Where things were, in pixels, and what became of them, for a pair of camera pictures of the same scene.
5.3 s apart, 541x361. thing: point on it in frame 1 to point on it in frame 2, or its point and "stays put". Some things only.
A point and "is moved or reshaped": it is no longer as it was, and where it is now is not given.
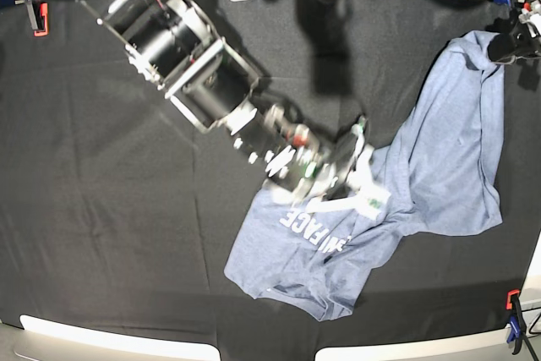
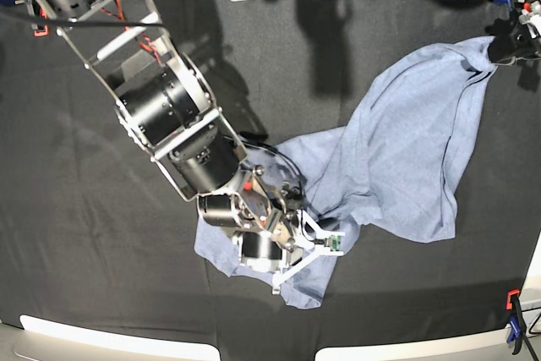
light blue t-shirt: [442, 176] is moved or reshaped
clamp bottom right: [517, 321] stays put
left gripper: [303, 166] to [263, 216]
